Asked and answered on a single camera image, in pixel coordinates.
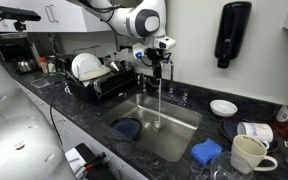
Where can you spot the white upper cabinets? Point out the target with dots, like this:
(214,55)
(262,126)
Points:
(34,16)

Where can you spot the black dish rack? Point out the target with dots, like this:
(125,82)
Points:
(110,85)

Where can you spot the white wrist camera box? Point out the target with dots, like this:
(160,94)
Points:
(138,52)

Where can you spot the white lower cabinets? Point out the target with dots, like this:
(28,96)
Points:
(70,130)

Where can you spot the stainless steel sink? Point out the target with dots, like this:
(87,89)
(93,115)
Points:
(177,133)

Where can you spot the black bar camera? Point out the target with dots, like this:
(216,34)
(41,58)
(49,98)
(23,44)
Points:
(15,13)

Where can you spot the chrome gooseneck faucet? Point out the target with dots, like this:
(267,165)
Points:
(171,80)

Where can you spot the black wall soap dispenser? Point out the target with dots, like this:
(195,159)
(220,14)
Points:
(232,30)

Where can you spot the black orange clamp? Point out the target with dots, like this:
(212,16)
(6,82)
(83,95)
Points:
(94,163)

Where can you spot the cream coffee mug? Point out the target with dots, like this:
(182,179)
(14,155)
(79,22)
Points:
(247,151)

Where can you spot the steel kettle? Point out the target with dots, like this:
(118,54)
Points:
(25,65)

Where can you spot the running water stream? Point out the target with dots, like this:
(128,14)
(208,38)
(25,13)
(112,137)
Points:
(159,103)

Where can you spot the round white plate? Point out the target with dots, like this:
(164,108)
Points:
(84,63)

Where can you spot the amber dish soap bottle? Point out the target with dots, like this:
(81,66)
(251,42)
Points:
(284,116)

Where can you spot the dark blue plate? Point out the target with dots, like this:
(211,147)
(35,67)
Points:
(127,128)

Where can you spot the white paper sheet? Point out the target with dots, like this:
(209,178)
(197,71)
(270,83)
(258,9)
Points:
(73,159)

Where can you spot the dark navy plate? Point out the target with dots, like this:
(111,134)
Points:
(229,128)

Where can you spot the glass jar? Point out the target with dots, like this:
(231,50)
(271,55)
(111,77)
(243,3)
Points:
(52,66)

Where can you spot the white cabinets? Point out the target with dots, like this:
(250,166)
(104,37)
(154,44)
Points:
(70,130)
(34,16)

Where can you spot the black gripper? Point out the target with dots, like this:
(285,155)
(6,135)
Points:
(155,57)

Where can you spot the black microwave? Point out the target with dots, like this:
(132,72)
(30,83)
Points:
(7,50)

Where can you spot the cream oval plate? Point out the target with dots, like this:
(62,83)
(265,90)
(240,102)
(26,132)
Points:
(95,72)

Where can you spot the blue sponge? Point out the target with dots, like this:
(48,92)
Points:
(205,151)

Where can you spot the white ceramic bowl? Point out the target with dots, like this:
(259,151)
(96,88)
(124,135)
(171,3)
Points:
(223,107)

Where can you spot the clear glass bowl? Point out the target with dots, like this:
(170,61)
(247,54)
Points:
(222,170)

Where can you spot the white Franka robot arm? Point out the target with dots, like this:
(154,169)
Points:
(144,20)

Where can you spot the small chrome side faucet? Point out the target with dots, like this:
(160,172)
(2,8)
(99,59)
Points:
(141,81)

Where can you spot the white printed mug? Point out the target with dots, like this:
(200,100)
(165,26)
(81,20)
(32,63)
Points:
(257,131)

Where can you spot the red lid jar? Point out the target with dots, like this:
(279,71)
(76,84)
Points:
(43,65)

